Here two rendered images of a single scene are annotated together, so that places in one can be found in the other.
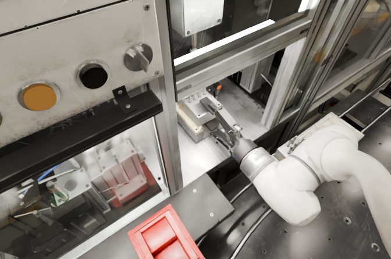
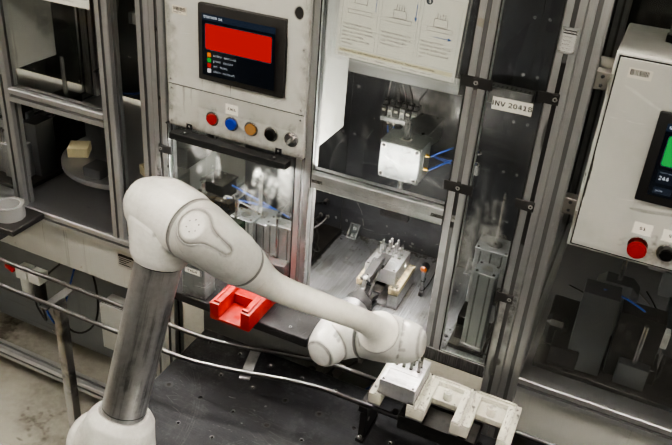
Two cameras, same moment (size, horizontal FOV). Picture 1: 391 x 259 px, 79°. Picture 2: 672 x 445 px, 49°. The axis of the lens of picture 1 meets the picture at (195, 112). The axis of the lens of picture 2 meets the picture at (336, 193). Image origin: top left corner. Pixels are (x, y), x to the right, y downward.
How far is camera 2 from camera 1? 1.68 m
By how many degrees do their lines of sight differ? 48
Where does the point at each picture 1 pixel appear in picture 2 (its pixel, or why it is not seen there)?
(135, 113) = (271, 160)
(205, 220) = (282, 323)
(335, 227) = not seen: outside the picture
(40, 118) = (246, 138)
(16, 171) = (224, 147)
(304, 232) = not seen: outside the picture
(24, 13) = (261, 100)
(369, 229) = not seen: outside the picture
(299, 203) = (321, 330)
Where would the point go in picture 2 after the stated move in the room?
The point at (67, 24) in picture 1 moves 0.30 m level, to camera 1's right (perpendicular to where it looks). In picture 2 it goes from (270, 110) to (327, 158)
